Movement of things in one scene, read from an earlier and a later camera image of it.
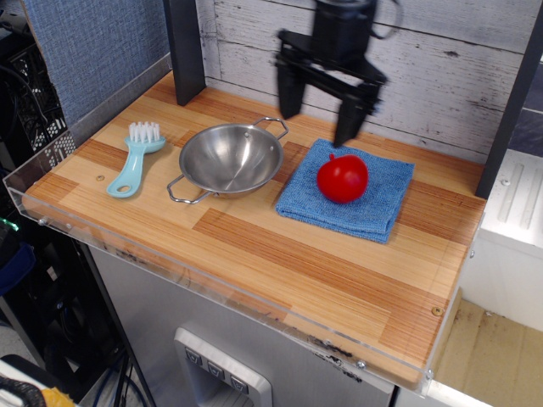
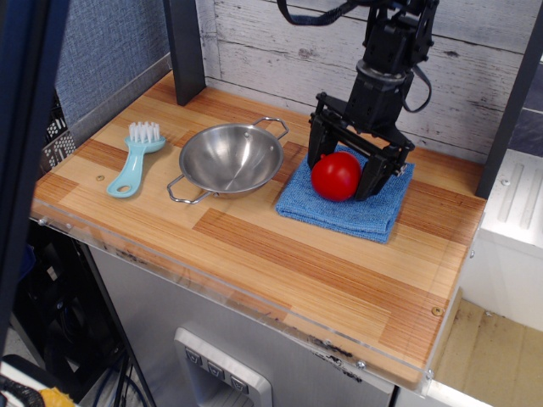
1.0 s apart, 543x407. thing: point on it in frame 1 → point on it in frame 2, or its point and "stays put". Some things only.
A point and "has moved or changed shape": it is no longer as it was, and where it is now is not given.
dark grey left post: (182, 25) stays put
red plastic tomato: (343, 178) has moved or changed shape
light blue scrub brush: (144, 137) stays put
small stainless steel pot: (228, 160) stays put
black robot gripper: (335, 58) → (369, 119)
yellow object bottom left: (53, 398) stays put
